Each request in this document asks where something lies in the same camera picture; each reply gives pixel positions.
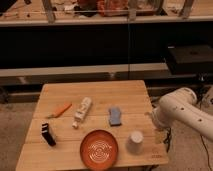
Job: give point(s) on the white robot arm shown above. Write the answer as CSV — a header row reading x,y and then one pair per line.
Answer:
x,y
180,105

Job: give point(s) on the blue eraser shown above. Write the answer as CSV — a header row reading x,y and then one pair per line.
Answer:
x,y
115,116

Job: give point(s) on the white tube bottle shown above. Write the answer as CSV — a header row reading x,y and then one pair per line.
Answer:
x,y
82,111

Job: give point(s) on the orange ridged plate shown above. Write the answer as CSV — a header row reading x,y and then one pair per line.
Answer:
x,y
99,150

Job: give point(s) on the black box on shelf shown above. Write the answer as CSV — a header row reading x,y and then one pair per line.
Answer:
x,y
195,59

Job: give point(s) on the orange handled tool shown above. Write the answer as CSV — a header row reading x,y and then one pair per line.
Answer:
x,y
60,110

